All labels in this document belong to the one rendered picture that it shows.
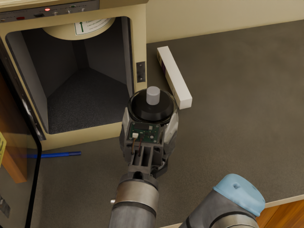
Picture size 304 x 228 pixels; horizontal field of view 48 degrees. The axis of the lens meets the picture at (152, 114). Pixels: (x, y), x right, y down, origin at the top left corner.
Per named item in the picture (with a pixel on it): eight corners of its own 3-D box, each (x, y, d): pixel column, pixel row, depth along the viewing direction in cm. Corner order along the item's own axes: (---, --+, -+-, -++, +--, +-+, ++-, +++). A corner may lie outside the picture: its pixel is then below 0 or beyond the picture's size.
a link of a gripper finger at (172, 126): (190, 102, 70) (168, 131, 65) (187, 121, 75) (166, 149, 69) (177, 96, 71) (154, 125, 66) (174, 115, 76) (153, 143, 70)
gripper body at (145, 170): (168, 121, 64) (160, 177, 56) (165, 149, 70) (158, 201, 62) (128, 117, 65) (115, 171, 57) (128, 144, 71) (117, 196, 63)
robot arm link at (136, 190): (155, 224, 60) (110, 218, 60) (158, 200, 63) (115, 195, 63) (157, 204, 54) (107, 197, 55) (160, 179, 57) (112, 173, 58)
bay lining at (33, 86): (43, 73, 109) (6, -31, 81) (122, 60, 113) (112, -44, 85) (46, 134, 95) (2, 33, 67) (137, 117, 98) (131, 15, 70)
